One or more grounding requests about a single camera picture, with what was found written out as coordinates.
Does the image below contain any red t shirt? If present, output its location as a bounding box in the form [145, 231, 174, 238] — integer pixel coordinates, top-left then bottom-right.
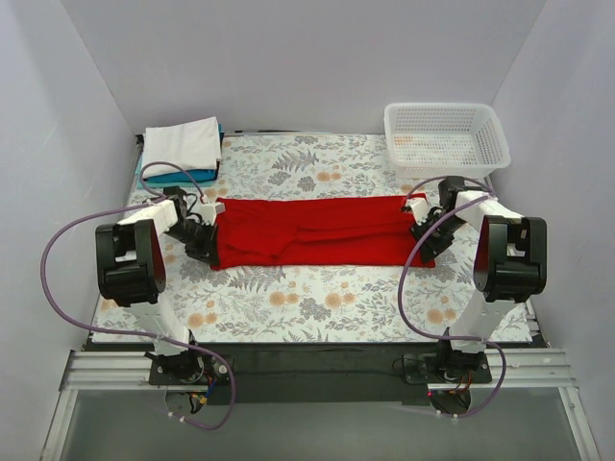
[210, 196, 416, 271]

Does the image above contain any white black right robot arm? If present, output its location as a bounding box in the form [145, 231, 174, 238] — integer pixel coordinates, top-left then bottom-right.
[403, 176, 548, 382]

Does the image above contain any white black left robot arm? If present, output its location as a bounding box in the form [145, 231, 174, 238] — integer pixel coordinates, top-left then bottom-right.
[95, 187, 225, 384]

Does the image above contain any teal folded t shirt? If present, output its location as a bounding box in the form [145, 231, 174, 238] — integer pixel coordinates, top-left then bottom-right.
[135, 125, 225, 189]

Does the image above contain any floral patterned tablecloth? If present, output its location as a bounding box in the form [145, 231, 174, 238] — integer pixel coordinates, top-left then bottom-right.
[91, 133, 535, 344]

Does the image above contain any white folded t shirt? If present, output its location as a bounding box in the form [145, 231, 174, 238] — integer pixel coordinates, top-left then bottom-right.
[142, 117, 221, 178]

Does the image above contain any white plastic basket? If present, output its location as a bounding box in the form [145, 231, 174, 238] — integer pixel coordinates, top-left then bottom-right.
[383, 103, 511, 179]

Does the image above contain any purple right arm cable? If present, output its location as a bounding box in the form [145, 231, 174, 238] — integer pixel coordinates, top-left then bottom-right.
[398, 175, 506, 420]

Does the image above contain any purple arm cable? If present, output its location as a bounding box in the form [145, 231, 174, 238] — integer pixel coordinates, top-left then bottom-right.
[40, 161, 236, 431]
[398, 175, 506, 420]

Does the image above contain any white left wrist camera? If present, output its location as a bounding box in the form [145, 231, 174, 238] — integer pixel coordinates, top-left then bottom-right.
[195, 202, 226, 226]

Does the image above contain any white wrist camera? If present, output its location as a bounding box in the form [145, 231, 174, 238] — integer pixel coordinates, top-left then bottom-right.
[402, 197, 430, 225]
[195, 202, 226, 226]

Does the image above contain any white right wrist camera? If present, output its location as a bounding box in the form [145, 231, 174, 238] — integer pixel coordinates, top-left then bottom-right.
[402, 197, 430, 225]

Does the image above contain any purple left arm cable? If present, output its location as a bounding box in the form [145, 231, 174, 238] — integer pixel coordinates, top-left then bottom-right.
[40, 161, 236, 431]

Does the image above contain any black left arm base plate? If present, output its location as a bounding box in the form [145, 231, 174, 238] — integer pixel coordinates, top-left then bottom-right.
[148, 355, 235, 386]

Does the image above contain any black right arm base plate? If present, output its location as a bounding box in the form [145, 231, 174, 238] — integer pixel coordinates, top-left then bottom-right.
[402, 350, 492, 384]

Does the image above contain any aluminium front rail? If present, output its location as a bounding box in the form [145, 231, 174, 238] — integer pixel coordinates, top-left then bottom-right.
[61, 349, 576, 391]

